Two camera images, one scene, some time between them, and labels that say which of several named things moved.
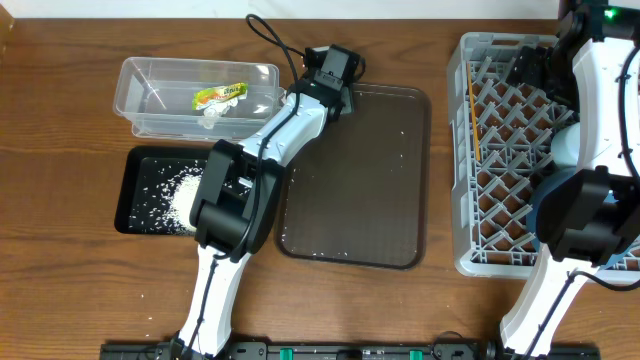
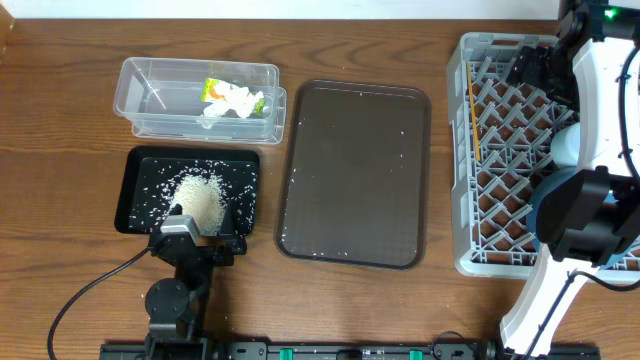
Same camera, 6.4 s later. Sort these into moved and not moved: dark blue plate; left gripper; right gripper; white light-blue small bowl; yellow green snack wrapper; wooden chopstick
Moved: left gripper; yellow green snack wrapper
Not moved: white light-blue small bowl; wooden chopstick; dark blue plate; right gripper
